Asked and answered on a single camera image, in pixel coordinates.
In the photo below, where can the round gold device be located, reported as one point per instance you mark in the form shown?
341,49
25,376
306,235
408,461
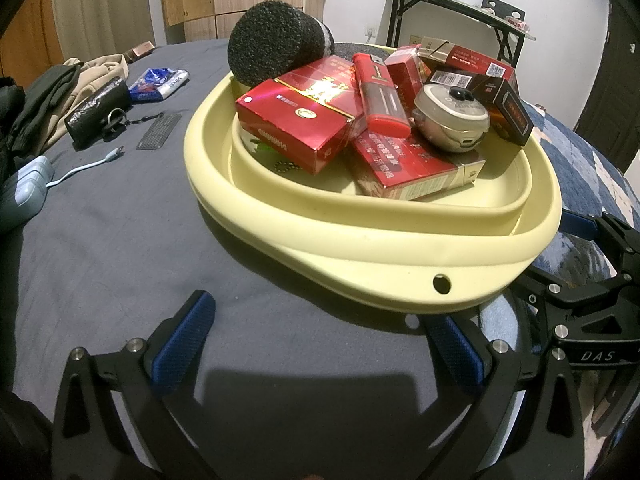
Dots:
446,116

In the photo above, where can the beige garment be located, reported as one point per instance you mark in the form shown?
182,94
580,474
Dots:
97,70

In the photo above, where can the red cigarette box lid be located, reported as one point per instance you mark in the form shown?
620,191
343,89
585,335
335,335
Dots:
472,59

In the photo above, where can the green plastic toy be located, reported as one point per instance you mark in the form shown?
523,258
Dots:
263,147

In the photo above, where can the shiny red box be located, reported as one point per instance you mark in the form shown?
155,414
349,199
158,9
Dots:
297,115

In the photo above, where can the blue white checkered blanket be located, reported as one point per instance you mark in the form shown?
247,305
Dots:
575,160

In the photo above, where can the yellow plastic basin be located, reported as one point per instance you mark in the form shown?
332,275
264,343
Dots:
350,255

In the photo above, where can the dark green garment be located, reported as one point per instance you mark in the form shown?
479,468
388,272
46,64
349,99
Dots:
47,94

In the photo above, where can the small brown box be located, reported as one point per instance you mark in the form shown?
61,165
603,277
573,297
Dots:
139,51

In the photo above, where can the grey mesh tag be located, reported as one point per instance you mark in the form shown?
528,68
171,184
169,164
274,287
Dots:
160,131

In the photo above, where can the dark brown door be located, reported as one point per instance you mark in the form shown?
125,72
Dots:
615,85

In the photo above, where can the blue snack packet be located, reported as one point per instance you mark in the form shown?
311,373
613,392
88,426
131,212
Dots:
158,82

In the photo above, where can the black folding table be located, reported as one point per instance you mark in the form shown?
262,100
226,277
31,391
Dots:
397,15

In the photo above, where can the small red cigarette box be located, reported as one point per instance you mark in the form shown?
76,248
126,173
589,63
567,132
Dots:
406,74

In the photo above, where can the black round sponge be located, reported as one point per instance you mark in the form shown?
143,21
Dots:
272,45
352,50

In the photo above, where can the red clear lighter case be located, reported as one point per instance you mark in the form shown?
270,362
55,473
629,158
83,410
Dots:
381,105

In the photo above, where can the beige curtain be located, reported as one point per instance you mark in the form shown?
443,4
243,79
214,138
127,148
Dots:
102,5

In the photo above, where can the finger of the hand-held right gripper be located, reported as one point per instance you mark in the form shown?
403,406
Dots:
560,295
580,222

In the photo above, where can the red cigarette box white end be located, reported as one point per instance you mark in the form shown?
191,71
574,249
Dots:
406,166

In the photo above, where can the dark red cigarette box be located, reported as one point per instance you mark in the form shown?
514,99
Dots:
506,106

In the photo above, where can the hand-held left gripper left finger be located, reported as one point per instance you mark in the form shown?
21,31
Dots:
182,345

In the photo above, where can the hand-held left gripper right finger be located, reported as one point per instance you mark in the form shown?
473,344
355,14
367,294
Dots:
455,350

